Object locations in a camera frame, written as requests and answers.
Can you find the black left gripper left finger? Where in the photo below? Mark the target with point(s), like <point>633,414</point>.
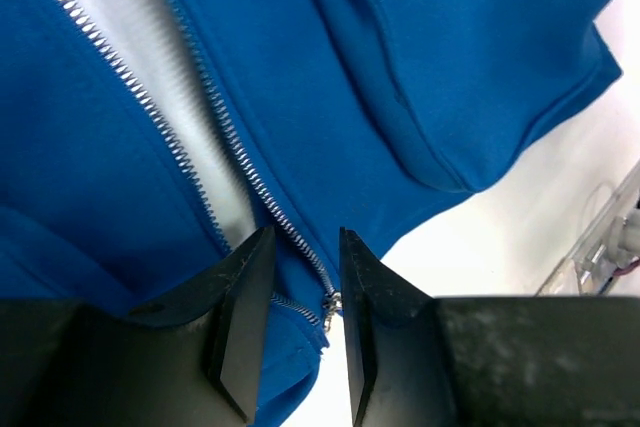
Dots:
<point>190,357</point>

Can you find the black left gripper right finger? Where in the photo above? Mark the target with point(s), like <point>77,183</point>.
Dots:
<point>415,360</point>

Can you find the blue zip-up vest jacket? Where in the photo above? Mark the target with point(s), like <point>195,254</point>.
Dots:
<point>144,141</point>

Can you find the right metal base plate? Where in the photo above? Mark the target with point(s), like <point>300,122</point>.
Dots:
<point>608,247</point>

